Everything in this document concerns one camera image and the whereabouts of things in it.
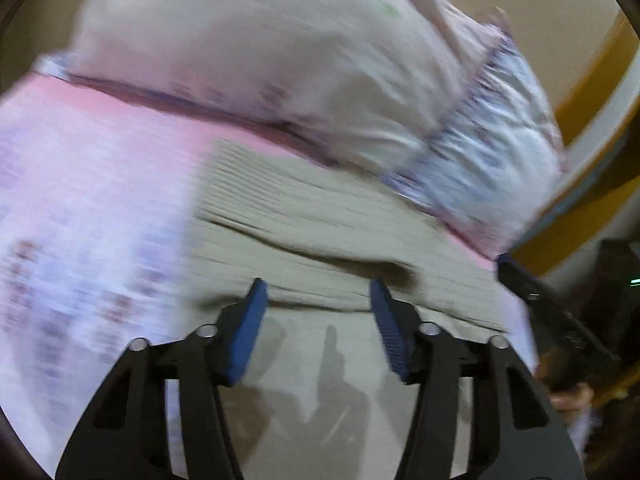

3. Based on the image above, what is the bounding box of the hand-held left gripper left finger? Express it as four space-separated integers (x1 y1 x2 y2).
55 277 269 480

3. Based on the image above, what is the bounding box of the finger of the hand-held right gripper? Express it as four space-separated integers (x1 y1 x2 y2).
496 252 543 307

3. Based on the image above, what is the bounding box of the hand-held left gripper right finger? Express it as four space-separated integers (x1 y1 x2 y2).
369 277 587 480

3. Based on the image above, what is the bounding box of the beige cable knit sweater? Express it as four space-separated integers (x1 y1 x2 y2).
167 139 538 480

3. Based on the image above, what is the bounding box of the person's right hand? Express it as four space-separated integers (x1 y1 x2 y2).
549 382 596 412

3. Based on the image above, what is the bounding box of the lavender tree print pillow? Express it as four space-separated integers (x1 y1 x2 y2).
382 22 570 257

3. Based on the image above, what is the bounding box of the yellow wooden bed headboard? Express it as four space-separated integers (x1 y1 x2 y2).
507 10 640 278

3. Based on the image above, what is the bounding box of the pink lavender print bed sheet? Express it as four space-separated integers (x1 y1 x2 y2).
0 67 542 476

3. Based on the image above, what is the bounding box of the pale pink floral pillow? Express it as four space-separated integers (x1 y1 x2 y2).
70 0 478 173

